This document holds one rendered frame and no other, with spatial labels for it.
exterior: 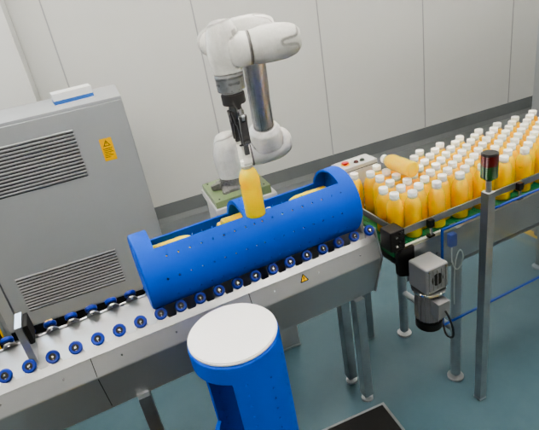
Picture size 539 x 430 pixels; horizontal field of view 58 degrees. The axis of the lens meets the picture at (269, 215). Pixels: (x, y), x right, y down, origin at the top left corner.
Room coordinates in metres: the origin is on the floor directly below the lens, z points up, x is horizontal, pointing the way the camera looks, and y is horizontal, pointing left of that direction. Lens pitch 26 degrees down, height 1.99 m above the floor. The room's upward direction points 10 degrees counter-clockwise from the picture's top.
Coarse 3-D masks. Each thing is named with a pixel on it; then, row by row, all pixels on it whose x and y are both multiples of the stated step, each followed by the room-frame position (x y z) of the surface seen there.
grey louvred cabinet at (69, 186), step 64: (0, 128) 2.88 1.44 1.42; (64, 128) 2.98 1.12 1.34; (128, 128) 3.08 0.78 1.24; (0, 192) 2.85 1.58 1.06; (64, 192) 2.94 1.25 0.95; (128, 192) 3.04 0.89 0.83; (0, 256) 2.80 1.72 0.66; (64, 256) 2.90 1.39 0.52; (128, 256) 3.01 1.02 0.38; (64, 320) 2.89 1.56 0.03
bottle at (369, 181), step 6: (366, 180) 2.03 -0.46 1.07; (372, 180) 2.02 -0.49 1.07; (366, 186) 2.02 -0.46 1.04; (372, 186) 2.01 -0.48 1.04; (366, 192) 2.02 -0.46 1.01; (372, 192) 2.01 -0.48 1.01; (366, 198) 2.03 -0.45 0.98; (372, 198) 2.01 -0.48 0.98; (366, 204) 2.03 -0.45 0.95; (372, 204) 2.01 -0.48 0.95; (372, 210) 2.01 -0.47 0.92
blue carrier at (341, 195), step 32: (288, 192) 1.90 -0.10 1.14; (320, 192) 1.71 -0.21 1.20; (352, 192) 1.72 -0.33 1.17; (192, 224) 1.75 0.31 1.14; (224, 224) 1.57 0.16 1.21; (256, 224) 1.58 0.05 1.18; (288, 224) 1.61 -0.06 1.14; (320, 224) 1.64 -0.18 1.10; (352, 224) 1.71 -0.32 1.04; (160, 256) 1.46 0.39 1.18; (192, 256) 1.48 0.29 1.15; (224, 256) 1.51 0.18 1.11; (256, 256) 1.55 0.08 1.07; (160, 288) 1.42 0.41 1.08; (192, 288) 1.47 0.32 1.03
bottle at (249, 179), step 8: (248, 168) 1.53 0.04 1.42; (240, 176) 1.53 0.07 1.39; (248, 176) 1.51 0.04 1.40; (256, 176) 1.52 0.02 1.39; (240, 184) 1.53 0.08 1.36; (248, 184) 1.50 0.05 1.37; (256, 184) 1.51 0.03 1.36; (248, 192) 1.51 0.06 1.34; (256, 192) 1.51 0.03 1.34; (248, 200) 1.51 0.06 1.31; (256, 200) 1.50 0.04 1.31; (248, 208) 1.51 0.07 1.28; (256, 208) 1.50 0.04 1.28; (264, 208) 1.53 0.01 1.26; (248, 216) 1.51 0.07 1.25; (256, 216) 1.50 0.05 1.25
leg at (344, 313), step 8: (344, 304) 1.88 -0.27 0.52; (344, 312) 1.88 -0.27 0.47; (344, 320) 1.87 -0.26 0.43; (344, 328) 1.87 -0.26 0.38; (344, 336) 1.88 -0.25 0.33; (352, 336) 1.89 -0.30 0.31; (344, 344) 1.88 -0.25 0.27; (352, 344) 1.88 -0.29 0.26; (344, 352) 1.90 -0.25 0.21; (352, 352) 1.88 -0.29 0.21; (344, 360) 1.90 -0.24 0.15; (352, 360) 1.88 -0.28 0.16; (352, 368) 1.88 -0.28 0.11; (352, 376) 1.88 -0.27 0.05; (352, 384) 1.87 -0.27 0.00
